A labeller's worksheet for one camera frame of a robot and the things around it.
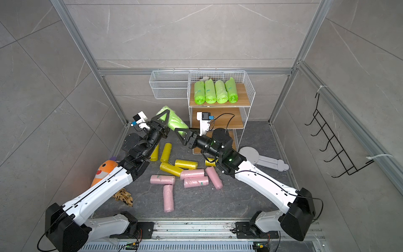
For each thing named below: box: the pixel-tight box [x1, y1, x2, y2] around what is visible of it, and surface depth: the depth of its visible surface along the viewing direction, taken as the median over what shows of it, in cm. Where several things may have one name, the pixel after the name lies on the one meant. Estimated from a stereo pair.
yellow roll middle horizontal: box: [174, 159, 199, 170], surface depth 95 cm
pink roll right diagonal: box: [205, 166, 224, 191], surface depth 90 cm
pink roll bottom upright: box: [162, 184, 175, 213], surface depth 83 cm
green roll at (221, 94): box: [214, 79, 229, 104], surface depth 72 cm
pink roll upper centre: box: [179, 169, 205, 180], surface depth 90 cm
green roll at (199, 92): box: [193, 80, 206, 105], surface depth 72 cm
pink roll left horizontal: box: [149, 174, 176, 185], surface depth 87 cm
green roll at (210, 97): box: [204, 78, 217, 104], surface depth 73 cm
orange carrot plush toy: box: [90, 156, 119, 187], surface depth 87 cm
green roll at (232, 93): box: [224, 77, 239, 104], surface depth 72 cm
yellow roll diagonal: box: [159, 162, 184, 177], surface depth 92 cm
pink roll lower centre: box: [183, 176, 209, 188], surface depth 87 cm
